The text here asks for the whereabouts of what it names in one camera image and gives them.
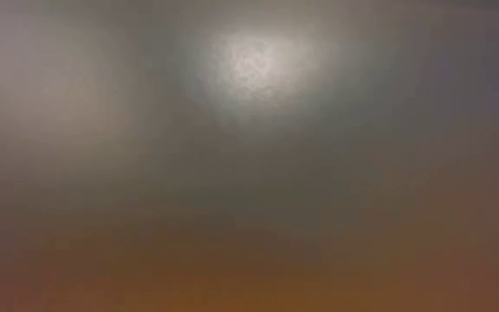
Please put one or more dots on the orange plastic basket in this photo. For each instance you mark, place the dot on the orange plastic basket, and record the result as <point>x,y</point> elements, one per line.
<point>249,290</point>

